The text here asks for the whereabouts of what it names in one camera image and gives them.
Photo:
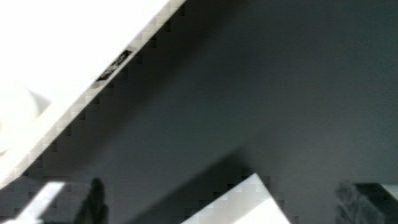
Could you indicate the white table leg with tag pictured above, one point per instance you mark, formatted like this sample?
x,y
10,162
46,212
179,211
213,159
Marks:
x,y
241,207

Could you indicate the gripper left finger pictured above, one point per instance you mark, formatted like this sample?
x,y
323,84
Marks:
x,y
67,203

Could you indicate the white square tabletop part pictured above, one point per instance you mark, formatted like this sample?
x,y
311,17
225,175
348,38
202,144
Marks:
x,y
69,40

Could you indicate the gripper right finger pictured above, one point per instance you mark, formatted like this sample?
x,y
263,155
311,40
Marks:
x,y
366,203

